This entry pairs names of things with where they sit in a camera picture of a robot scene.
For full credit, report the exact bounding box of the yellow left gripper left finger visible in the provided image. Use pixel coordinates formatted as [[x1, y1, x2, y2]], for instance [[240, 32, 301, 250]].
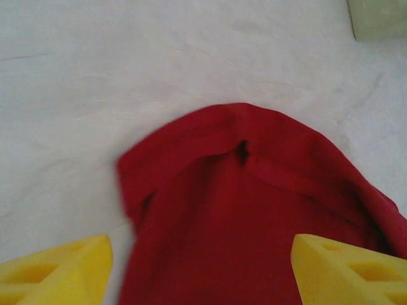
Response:
[[0, 234, 114, 305]]

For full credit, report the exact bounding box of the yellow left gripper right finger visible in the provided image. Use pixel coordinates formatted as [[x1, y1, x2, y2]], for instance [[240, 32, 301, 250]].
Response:
[[291, 233, 407, 305]]

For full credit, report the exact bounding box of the red t-shirt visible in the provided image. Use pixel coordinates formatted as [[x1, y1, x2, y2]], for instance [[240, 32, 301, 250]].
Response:
[[116, 102, 407, 305]]

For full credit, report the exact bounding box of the pale green plastic basket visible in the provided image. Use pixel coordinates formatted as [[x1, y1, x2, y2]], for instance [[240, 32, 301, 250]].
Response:
[[347, 0, 407, 41]]

